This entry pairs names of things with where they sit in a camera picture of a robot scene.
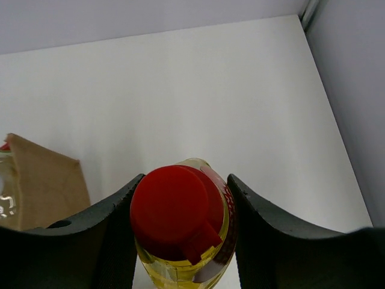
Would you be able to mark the yellow bottle red cap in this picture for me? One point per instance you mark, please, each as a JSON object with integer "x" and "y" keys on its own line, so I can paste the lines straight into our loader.
{"x": 184, "y": 221}

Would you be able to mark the watermelon print canvas bag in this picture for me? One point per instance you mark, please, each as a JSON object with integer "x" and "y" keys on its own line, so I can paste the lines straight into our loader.
{"x": 51, "y": 185}

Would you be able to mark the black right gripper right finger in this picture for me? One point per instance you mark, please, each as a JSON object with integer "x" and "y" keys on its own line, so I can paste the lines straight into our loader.
{"x": 276, "y": 249}

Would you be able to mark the right aluminium frame post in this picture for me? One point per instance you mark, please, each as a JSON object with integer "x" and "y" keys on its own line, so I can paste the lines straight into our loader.
{"x": 311, "y": 12}

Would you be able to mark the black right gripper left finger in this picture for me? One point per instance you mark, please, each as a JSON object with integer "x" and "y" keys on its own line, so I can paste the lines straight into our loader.
{"x": 91, "y": 249}

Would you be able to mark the clear bottle white cap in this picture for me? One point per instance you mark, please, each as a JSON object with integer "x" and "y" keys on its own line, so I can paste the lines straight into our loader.
{"x": 9, "y": 189}

